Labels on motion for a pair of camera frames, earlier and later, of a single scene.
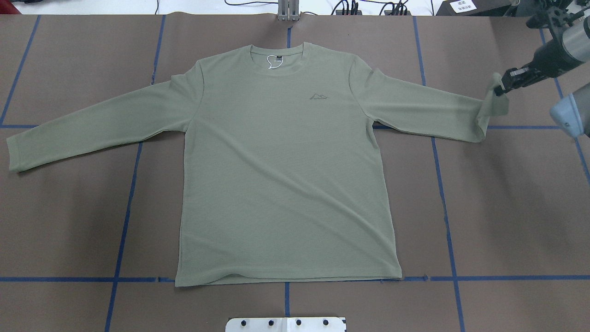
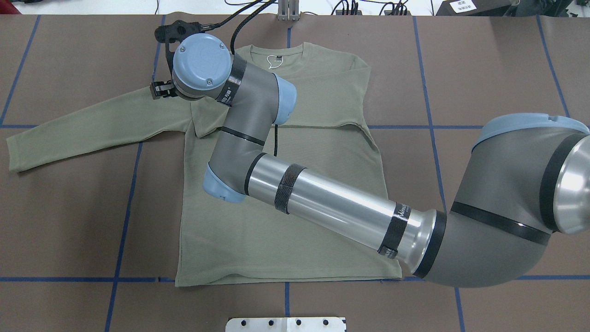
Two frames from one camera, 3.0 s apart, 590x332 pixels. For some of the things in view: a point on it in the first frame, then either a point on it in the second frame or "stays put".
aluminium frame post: (288, 10) stays put
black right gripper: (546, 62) to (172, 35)
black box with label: (475, 8) stays put
